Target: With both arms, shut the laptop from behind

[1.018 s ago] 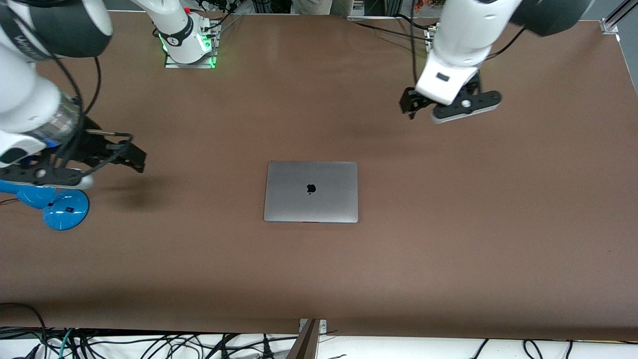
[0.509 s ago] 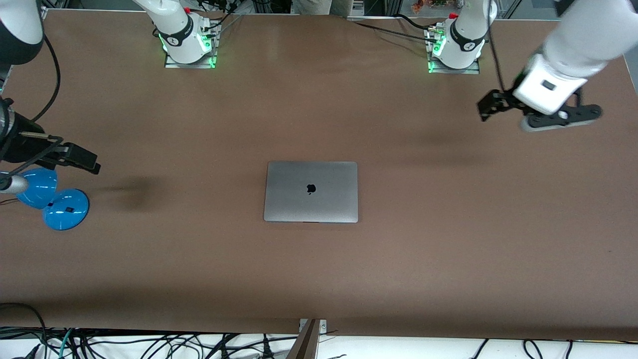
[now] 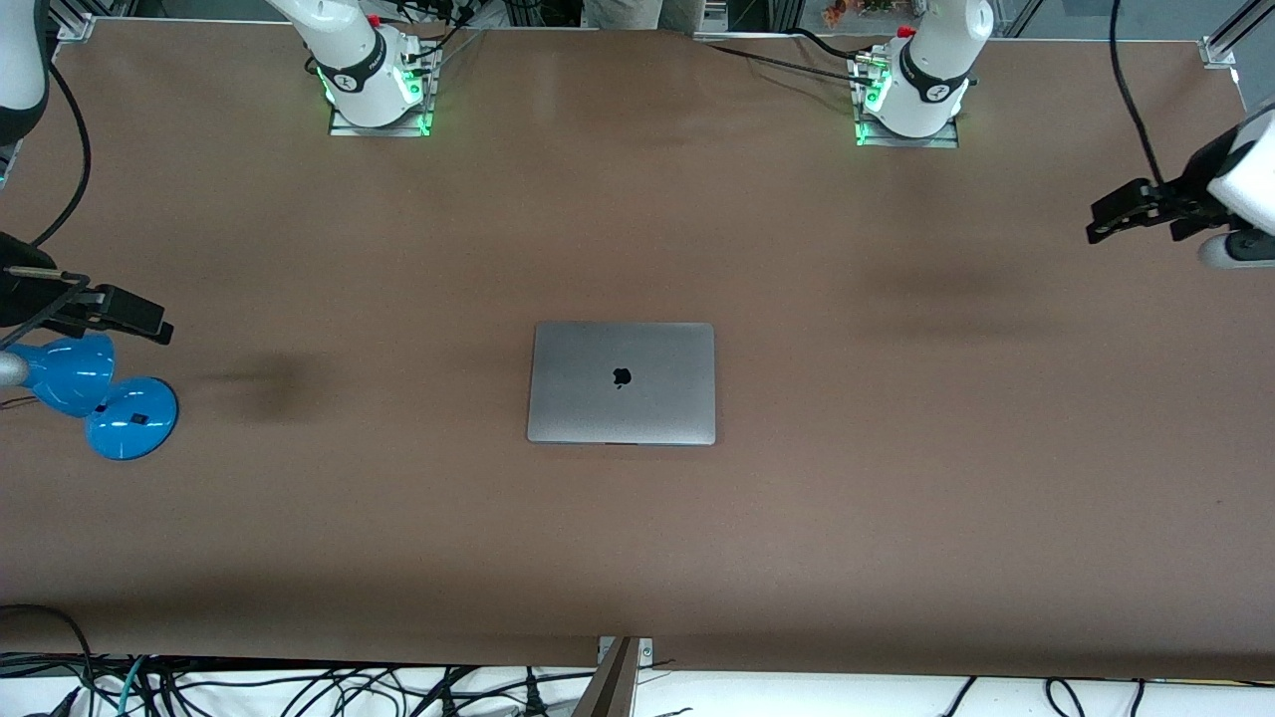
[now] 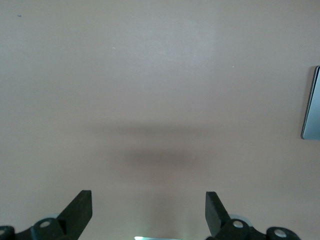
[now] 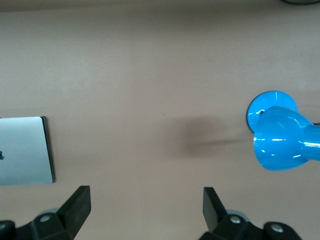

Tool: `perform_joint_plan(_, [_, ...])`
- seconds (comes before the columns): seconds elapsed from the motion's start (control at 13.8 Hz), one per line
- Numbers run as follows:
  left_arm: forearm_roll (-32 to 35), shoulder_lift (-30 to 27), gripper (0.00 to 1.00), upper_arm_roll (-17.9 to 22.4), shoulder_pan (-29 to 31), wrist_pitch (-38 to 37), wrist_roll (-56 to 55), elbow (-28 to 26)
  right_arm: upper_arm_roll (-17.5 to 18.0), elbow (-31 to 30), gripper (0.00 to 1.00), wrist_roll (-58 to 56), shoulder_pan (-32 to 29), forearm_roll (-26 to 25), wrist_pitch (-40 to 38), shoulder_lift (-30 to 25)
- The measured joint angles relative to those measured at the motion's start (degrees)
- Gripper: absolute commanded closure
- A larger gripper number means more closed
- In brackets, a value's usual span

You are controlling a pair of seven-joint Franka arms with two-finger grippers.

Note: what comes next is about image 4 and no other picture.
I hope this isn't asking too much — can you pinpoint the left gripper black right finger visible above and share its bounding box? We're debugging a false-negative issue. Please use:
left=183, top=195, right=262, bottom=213
left=205, top=191, right=300, bottom=240

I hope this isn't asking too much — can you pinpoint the grey laptop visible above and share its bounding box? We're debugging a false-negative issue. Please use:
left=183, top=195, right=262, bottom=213
left=300, top=65, right=320, bottom=141

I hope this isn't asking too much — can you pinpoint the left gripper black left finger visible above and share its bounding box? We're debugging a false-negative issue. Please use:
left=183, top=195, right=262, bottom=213
left=0, top=189, right=93, bottom=240

